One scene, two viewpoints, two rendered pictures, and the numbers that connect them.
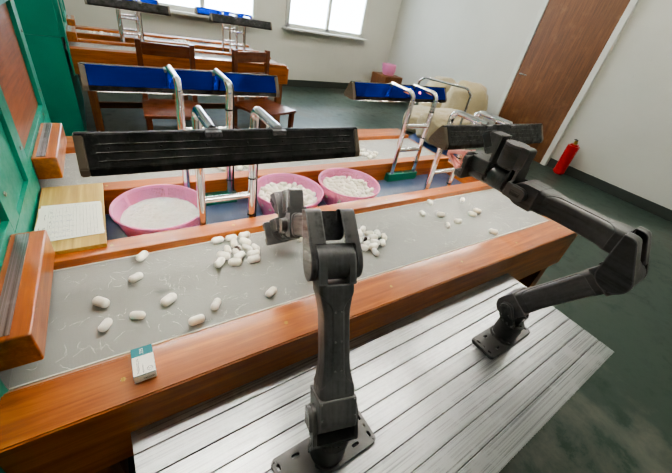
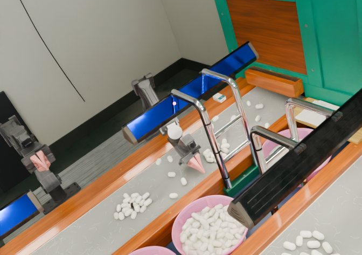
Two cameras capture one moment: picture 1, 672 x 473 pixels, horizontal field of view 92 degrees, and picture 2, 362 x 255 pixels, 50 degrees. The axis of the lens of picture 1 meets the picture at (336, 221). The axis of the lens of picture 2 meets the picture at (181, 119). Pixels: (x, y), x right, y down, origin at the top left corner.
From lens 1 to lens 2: 2.06 m
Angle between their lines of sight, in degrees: 114
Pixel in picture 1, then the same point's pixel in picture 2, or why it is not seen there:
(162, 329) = (227, 112)
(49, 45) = not seen: outside the picture
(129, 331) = not seen: hidden behind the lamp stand
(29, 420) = (238, 81)
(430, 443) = (119, 143)
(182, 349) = (210, 107)
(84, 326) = (257, 101)
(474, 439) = (101, 151)
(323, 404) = not seen: hidden behind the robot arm
